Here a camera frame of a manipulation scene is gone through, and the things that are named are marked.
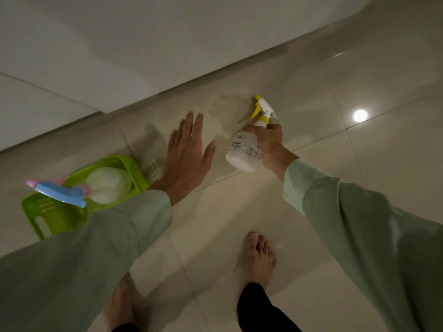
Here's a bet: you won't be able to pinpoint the person's left hand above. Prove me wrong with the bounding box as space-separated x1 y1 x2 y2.
149 111 219 206

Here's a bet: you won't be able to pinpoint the person's right hand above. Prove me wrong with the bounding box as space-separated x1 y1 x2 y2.
242 123 290 170

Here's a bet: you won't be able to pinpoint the white spray bottle yellow trigger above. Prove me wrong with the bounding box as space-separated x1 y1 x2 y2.
225 95 279 173

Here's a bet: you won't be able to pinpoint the person's right forearm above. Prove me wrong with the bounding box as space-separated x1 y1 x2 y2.
268 148 443 332

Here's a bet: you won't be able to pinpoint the person's left forearm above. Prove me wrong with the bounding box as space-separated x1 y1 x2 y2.
0 189 173 332

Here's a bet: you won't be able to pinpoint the white spray bottle blue trigger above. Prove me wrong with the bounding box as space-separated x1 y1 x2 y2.
26 167 133 209

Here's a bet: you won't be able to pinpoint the person's right foot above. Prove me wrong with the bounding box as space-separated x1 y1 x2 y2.
238 232 278 291

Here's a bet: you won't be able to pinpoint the person's foot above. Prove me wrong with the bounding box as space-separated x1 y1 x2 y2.
103 272 140 332
238 232 278 291

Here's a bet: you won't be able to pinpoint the green plastic basket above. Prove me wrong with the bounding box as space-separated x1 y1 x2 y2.
21 155 150 241

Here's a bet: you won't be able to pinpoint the person's right leg black trousers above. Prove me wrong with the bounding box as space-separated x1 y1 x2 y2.
237 282 302 332

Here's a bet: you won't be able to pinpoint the person's left foot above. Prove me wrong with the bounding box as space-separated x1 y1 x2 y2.
103 272 140 332

